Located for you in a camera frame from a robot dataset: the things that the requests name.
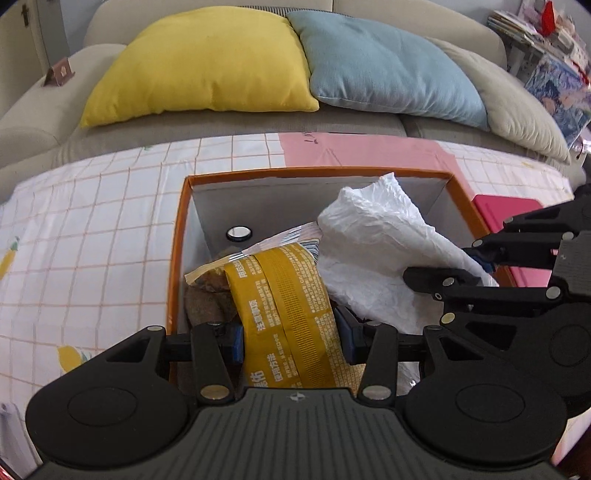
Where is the beige sofa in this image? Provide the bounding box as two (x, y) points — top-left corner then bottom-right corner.
(0, 0), (591, 204)

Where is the red box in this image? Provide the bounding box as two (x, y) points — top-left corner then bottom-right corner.
(471, 194), (560, 289)

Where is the small brown card stand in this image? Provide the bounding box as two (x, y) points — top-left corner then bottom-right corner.
(44, 58), (77, 88)

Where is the yellow pillow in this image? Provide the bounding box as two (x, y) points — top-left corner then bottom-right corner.
(79, 4), (321, 129)

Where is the yellow snack packet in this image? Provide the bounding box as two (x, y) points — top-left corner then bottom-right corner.
(185, 222), (366, 391)

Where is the brown fluffy towel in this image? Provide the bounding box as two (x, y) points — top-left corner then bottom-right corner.
(185, 247), (246, 343)

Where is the grey-green pillow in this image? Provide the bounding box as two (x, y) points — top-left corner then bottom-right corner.
(429, 37), (572, 164)

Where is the blue pillow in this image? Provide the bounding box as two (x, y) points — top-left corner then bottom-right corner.
(286, 10), (491, 132)

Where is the printed cartoon pillow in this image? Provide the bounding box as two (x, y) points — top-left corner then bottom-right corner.
(524, 55), (591, 149)

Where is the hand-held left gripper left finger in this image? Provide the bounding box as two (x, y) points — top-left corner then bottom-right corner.
(99, 322), (245, 405)

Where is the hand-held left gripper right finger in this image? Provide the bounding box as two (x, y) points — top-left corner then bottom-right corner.
(333, 305), (462, 408)

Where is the white plastic bag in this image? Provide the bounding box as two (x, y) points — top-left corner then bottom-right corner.
(316, 172), (500, 336)

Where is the cluttered white shelf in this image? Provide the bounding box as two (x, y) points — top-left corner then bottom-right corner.
(487, 0), (591, 85)

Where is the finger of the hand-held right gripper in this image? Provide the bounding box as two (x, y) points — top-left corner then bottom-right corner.
(403, 266), (561, 326)
(463, 203), (578, 273)

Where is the orange cardboard box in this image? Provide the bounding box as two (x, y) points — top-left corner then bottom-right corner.
(166, 171), (516, 385)

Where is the checked fruit-print sheet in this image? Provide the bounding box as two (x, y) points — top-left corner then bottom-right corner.
(0, 130), (583, 477)

